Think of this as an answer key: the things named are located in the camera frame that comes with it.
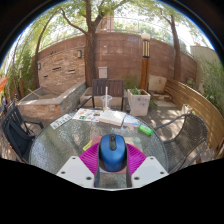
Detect brown wicker patio chair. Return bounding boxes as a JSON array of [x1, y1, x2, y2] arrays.
[[153, 113, 209, 174]]

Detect dark wooden slatted chair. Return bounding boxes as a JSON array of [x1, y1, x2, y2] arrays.
[[77, 78, 132, 114]]

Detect open book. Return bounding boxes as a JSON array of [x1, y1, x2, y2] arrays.
[[98, 109, 127, 127]]

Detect raised brick planter bed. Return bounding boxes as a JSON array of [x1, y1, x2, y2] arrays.
[[18, 81, 88, 124]]

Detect wooden garden lamp post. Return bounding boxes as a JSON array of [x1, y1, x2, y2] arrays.
[[139, 32, 152, 92]]

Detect clear plastic cup with straw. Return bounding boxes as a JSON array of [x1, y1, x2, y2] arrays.
[[100, 86, 114, 112]]

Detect curved leaning tree trunk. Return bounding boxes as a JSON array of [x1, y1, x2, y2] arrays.
[[33, 13, 58, 89]]

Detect blue computer mouse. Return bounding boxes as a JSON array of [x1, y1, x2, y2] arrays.
[[98, 133, 128, 173]]

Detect slim tree trunk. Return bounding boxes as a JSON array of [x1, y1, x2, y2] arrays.
[[159, 6, 183, 83]]

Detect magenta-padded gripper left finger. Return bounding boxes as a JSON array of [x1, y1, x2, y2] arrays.
[[56, 143, 102, 189]]

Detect curved wooden slat fence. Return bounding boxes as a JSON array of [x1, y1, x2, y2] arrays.
[[164, 78, 224, 151]]

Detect forked tree trunk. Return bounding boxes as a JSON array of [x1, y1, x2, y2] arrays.
[[59, 0, 114, 88]]

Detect floral print mouse pad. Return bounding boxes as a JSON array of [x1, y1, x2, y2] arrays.
[[91, 134, 144, 152]]

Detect white electrical wall box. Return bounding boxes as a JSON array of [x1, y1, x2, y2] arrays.
[[97, 66, 109, 79]]

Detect black metal patio chair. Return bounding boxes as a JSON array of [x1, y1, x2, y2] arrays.
[[0, 105, 44, 164]]

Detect white square planter with plant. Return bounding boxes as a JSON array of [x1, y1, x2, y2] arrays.
[[126, 87, 151, 117]]

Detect small pale booklet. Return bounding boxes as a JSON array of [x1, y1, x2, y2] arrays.
[[122, 114, 141, 128]]

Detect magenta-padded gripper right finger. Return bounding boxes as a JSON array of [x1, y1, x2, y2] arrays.
[[125, 143, 169, 189]]

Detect colourful printed magazine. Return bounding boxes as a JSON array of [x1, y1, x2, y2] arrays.
[[72, 108, 104, 123]]

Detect white printed paper strip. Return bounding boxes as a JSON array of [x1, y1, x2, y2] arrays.
[[49, 113, 73, 130]]

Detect yellow sticky note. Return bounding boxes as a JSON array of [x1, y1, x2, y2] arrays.
[[82, 139, 93, 152]]

